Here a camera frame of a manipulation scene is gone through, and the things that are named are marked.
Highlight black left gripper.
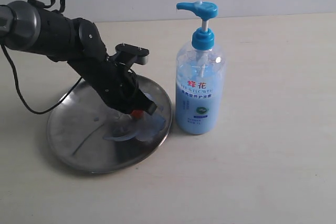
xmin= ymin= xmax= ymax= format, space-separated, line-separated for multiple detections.
xmin=67 ymin=58 xmax=157 ymax=120

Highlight blue pump lotion bottle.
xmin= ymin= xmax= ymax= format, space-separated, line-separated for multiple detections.
xmin=175 ymin=1 xmax=225 ymax=135

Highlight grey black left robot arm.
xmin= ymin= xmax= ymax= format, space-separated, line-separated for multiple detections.
xmin=1 ymin=0 xmax=157 ymax=115

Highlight blue soap smear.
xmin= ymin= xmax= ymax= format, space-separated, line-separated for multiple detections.
xmin=91 ymin=92 xmax=168 ymax=143

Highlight round stainless steel plate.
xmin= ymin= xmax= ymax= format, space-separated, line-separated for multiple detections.
xmin=47 ymin=76 xmax=173 ymax=173

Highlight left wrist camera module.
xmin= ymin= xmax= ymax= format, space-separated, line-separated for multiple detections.
xmin=108 ymin=43 xmax=150 ymax=66

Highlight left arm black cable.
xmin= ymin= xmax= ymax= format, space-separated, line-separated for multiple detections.
xmin=0 ymin=44 xmax=85 ymax=115

